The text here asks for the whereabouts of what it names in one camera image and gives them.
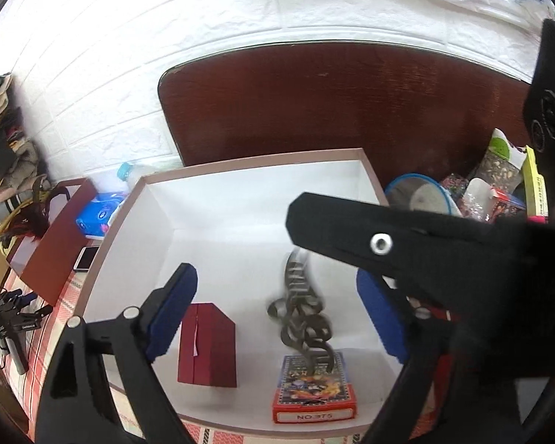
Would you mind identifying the small red box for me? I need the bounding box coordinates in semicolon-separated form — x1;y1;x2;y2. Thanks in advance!
177;303;238;388

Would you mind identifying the yellow green medicine box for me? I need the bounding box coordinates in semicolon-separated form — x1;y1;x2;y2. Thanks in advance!
521;145;548;222

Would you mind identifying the herb sachet fabric top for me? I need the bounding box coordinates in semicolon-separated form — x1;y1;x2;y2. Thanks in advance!
474;128;527;194

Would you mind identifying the blue rim mesh strainer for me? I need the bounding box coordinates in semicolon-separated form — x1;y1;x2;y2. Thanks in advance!
385;174;462;218

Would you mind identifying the playing cards box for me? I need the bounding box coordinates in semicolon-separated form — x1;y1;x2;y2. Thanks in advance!
272;351;357;424

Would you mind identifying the white smartphone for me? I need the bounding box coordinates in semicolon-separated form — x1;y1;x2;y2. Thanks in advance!
73;246;99;273

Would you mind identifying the blue tissue pack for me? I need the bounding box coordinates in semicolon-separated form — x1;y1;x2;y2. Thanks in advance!
76;192;127;239

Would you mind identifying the dark wooden headboard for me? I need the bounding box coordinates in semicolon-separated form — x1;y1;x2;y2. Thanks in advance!
158;41;529;184

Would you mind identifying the brown cardboard storage box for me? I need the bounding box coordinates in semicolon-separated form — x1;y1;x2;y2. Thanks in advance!
76;149;400;438

